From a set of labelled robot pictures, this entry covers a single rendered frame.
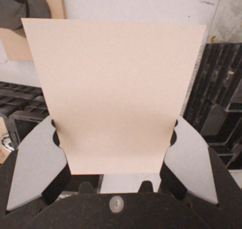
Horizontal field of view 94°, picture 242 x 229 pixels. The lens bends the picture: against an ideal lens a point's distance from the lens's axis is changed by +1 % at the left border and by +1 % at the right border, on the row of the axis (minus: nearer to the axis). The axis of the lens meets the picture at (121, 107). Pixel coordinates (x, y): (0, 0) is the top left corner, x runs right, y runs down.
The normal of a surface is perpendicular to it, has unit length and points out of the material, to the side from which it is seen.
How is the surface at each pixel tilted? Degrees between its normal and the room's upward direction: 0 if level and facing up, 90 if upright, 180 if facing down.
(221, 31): 0
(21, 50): 1
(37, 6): 73
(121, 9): 0
